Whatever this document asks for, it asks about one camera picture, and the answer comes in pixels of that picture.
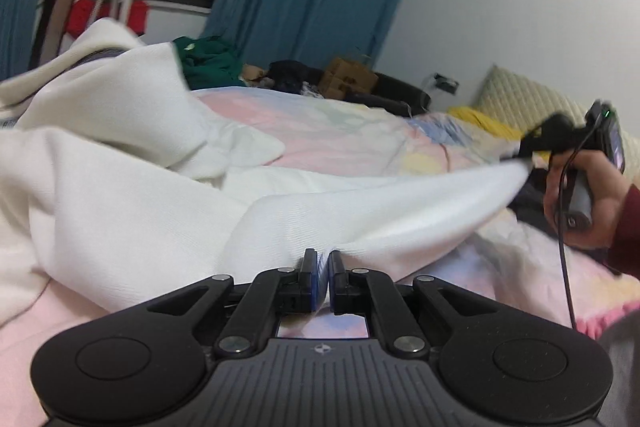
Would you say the quilted beige headboard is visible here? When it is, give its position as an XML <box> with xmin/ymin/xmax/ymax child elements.
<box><xmin>474</xmin><ymin>65</ymin><xmax>587</xmax><ymax>131</ymax></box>

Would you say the yellow cloth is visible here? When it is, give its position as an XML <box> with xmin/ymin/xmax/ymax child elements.
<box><xmin>447</xmin><ymin>106</ymin><xmax>523</xmax><ymax>141</ymax></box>

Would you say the red garment on rack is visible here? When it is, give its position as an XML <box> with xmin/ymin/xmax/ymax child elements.
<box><xmin>65</xmin><ymin>0</ymin><xmax>151</xmax><ymax>36</ymax></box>

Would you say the black clothes pile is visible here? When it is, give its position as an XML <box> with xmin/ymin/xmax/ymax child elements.
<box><xmin>266</xmin><ymin>60</ymin><xmax>324</xmax><ymax>98</ymax></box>

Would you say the person's right hand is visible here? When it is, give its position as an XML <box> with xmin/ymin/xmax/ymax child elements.
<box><xmin>544</xmin><ymin>150</ymin><xmax>637</xmax><ymax>249</ymax></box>

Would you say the dark red sleeve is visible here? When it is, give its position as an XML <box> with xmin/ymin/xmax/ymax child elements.
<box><xmin>606</xmin><ymin>185</ymin><xmax>640</xmax><ymax>279</ymax></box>

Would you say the black sofa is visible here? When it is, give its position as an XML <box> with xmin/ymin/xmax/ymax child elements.
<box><xmin>344</xmin><ymin>72</ymin><xmax>431</xmax><ymax>118</ymax></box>

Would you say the white zip-up sweatshirt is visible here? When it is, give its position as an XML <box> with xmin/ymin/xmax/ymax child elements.
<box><xmin>1</xmin><ymin>20</ymin><xmax>529</xmax><ymax>321</ymax></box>

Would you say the wall socket with charger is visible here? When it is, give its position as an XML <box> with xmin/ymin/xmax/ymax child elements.
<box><xmin>433</xmin><ymin>74</ymin><xmax>460</xmax><ymax>95</ymax></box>

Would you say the brown paper bag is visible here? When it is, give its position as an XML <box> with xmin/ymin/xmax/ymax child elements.
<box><xmin>318</xmin><ymin>57</ymin><xmax>378</xmax><ymax>100</ymax></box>

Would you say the green sweatshirt pile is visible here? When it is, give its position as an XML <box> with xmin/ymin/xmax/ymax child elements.
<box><xmin>172</xmin><ymin>36</ymin><xmax>245</xmax><ymax>91</ymax></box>

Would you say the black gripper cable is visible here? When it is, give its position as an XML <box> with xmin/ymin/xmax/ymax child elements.
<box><xmin>555</xmin><ymin>141</ymin><xmax>601</xmax><ymax>333</ymax></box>

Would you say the pastel tie-dye bed cover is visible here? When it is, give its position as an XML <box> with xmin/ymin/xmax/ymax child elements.
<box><xmin>1</xmin><ymin>88</ymin><xmax>639</xmax><ymax>426</ymax></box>

